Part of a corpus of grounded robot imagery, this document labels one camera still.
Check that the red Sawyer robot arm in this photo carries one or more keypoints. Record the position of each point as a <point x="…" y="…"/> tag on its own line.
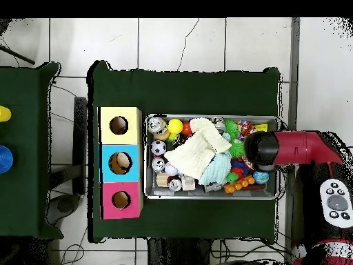
<point x="297" y="147"/>

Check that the shallow mesh bin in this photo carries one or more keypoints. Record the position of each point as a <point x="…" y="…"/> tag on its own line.
<point x="193" y="194"/>

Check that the wooden box with three holes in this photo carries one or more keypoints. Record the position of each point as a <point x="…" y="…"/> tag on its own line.
<point x="129" y="171"/>

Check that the black and white soccer ball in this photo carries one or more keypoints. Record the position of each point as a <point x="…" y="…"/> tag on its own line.
<point x="158" y="147"/>

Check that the yellow tennis ball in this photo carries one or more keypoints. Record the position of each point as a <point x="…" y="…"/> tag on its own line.
<point x="175" y="126"/>

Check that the cream knitted cloth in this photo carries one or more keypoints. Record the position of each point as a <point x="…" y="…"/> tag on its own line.
<point x="195" y="154"/>

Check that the silver drink can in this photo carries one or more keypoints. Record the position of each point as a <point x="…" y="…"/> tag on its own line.
<point x="158" y="164"/>

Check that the printed drink can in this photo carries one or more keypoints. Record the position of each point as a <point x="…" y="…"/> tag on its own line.
<point x="156" y="125"/>

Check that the light blue knitted cloth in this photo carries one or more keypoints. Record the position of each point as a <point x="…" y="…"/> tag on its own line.
<point x="218" y="169"/>

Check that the dark green tablecloth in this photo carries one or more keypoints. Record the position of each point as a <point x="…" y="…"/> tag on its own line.
<point x="187" y="93"/>
<point x="22" y="193"/>

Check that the blue green globe ball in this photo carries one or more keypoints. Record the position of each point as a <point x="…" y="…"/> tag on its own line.
<point x="261" y="178"/>

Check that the black upright panel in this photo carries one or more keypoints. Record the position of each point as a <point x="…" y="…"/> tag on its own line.
<point x="80" y="143"/>

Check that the grey stand base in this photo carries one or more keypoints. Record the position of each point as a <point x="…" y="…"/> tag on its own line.
<point x="63" y="207"/>

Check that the blue plastic cup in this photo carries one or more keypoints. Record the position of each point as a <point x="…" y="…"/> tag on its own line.
<point x="5" y="159"/>

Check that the yellow plastic cup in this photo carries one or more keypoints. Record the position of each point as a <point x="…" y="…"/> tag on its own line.
<point x="4" y="113"/>

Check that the dark thin rod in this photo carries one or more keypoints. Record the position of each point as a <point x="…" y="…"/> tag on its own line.
<point x="19" y="55"/>

